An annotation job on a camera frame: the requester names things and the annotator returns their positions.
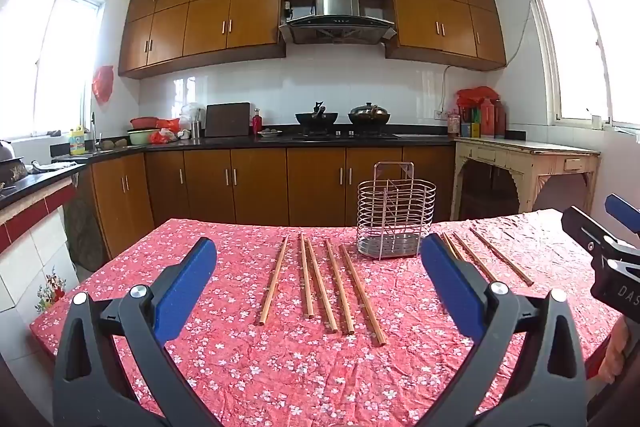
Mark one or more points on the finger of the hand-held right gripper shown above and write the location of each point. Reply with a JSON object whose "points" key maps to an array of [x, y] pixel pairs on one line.
{"points": [[587, 232], [625, 217]]}

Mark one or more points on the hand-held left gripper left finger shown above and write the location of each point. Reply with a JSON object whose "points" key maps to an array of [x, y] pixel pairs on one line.
{"points": [[187, 287]]}

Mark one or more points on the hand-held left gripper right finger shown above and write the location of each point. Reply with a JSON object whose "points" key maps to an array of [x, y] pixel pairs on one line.
{"points": [[452, 287]]}

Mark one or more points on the wooden chopstick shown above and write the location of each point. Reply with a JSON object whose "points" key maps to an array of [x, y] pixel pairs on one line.
{"points": [[362, 294], [305, 274], [274, 279], [449, 242], [338, 285], [500, 255], [473, 255], [320, 285]]}

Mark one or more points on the person's right hand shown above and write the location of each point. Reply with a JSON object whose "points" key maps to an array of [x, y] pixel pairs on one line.
{"points": [[619, 349]]}

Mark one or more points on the cream worn side table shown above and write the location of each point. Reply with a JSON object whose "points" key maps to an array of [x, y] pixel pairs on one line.
{"points": [[530, 157]]}

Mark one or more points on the red floral tablecloth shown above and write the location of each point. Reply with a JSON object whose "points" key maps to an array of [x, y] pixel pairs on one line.
{"points": [[260, 377]]}

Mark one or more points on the wooden base cabinets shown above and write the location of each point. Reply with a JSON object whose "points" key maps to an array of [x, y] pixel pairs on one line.
{"points": [[260, 182]]}

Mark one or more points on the red thermos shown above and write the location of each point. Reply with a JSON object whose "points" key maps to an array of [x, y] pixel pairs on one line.
{"points": [[487, 119], [500, 119]]}

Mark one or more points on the colourful box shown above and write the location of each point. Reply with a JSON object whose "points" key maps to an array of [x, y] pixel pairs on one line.
{"points": [[471, 129]]}

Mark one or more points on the steel cup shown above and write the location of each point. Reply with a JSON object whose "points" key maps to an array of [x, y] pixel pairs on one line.
{"points": [[196, 130]]}

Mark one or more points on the green basin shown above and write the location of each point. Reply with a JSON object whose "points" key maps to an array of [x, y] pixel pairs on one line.
{"points": [[140, 137]]}

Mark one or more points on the small jar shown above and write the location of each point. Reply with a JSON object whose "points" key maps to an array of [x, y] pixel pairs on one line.
{"points": [[453, 124]]}

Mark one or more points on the red basin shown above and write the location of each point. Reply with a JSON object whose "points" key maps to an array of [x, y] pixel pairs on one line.
{"points": [[144, 123]]}

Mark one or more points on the dark cutting board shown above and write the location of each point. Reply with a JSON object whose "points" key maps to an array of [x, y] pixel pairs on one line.
{"points": [[227, 120]]}

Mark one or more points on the white plastic bag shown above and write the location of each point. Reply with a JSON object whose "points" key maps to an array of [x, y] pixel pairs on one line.
{"points": [[191, 113]]}

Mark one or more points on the small plate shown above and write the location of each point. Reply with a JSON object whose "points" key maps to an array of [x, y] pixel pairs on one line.
{"points": [[270, 133]]}

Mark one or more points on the large red plastic bag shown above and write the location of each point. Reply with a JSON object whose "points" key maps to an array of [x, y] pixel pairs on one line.
{"points": [[475, 96]]}

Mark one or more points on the red bottle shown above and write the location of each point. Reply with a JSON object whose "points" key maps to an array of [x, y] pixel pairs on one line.
{"points": [[257, 123]]}

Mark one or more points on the white cloth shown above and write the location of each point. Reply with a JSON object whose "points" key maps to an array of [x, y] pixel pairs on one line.
{"points": [[55, 166]]}

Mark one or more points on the sink faucet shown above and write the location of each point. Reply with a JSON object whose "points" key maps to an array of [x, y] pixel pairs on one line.
{"points": [[93, 132]]}

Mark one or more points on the yellow dish soap bottle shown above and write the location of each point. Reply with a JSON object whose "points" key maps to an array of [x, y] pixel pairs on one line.
{"points": [[77, 143]]}

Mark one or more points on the black gas stove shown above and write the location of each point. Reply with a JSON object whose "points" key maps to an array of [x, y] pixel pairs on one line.
{"points": [[345, 135]]}

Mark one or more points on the black wok with lid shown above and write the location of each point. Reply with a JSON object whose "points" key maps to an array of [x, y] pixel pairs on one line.
{"points": [[369, 114]]}

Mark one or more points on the black pan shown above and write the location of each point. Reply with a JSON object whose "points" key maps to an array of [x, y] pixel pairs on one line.
{"points": [[11, 172]]}

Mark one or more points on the black open wok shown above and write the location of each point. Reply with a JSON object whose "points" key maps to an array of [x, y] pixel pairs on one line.
{"points": [[316, 118]]}

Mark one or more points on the hanging red plastic bag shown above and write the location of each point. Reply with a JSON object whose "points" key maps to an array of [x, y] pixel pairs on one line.
{"points": [[103, 83]]}

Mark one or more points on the steel kettle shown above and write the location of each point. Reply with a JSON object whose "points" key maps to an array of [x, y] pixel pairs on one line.
{"points": [[5, 151]]}

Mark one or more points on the sliding window with blind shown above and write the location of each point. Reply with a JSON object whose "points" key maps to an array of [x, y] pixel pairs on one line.
{"points": [[50, 57]]}

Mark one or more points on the steel range hood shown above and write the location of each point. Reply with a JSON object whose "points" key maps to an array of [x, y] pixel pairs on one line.
{"points": [[336, 14]]}

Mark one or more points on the wall socket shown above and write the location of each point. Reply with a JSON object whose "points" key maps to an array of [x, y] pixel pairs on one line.
{"points": [[440, 114]]}

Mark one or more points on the white frame sliding window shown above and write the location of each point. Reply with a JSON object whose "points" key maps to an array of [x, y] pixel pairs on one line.
{"points": [[590, 42]]}

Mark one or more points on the wooden wall cabinets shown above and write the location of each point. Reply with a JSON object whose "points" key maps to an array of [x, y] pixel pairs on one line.
{"points": [[210, 22]]}

